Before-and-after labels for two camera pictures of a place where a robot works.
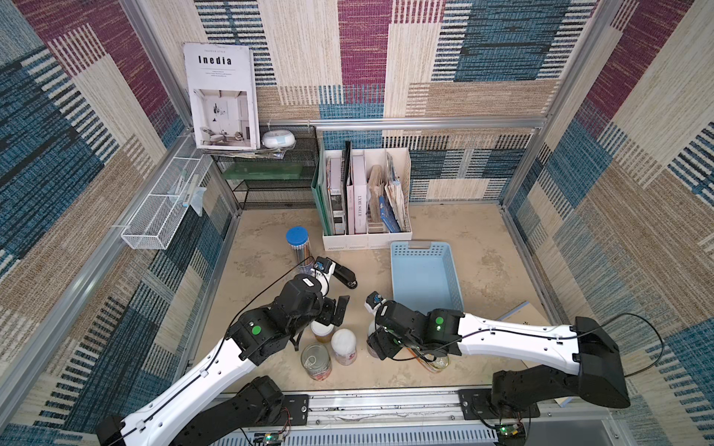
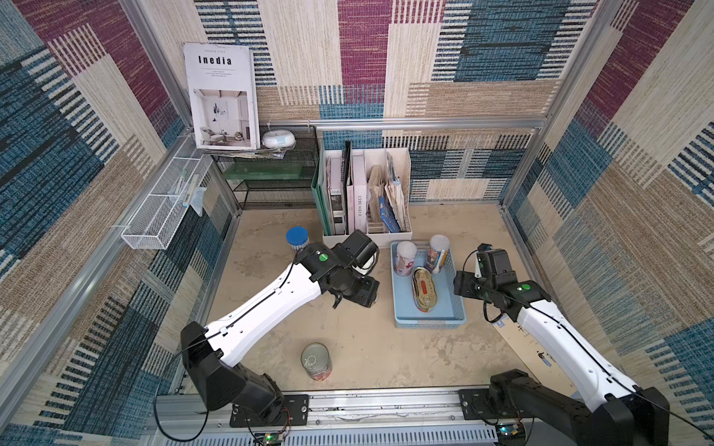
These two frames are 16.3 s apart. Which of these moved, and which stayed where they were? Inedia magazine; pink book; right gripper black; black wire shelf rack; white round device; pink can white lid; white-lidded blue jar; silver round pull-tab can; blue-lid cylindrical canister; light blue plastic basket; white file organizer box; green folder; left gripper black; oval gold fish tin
Moved: white-lidded blue jar; pink can white lid; oval gold fish tin; left gripper black; right gripper black
Stayed: white round device; silver round pull-tab can; pink book; blue-lid cylindrical canister; black wire shelf rack; light blue plastic basket; Inedia magazine; white file organizer box; green folder
